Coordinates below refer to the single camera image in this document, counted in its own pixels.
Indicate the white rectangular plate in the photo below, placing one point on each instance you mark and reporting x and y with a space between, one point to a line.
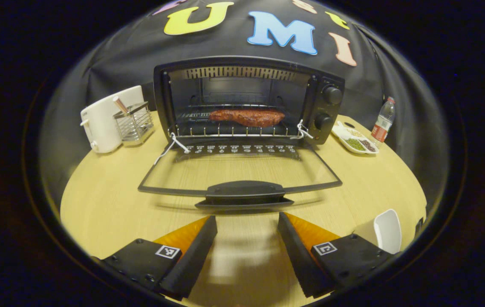
385 230

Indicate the white divided tray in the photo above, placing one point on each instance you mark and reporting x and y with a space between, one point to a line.
339 133

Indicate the green mung beans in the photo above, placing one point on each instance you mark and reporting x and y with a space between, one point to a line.
355 145

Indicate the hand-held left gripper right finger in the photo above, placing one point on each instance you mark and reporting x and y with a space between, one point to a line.
300 256

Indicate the small brown stick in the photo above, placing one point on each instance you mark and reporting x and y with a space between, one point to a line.
119 104

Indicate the black electric oven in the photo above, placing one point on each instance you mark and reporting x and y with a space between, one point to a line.
242 189

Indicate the clear bottle with red label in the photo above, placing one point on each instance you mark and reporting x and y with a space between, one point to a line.
382 125

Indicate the white toaster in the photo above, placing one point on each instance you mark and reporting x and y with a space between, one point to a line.
99 121

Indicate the brown roasted meat piece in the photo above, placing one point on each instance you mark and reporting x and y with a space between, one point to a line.
246 117

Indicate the pale soybeans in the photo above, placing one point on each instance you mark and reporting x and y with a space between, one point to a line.
354 132

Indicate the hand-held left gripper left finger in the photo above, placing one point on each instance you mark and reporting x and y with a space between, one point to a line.
195 256

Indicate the dark red beans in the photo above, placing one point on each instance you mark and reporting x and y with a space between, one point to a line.
369 146

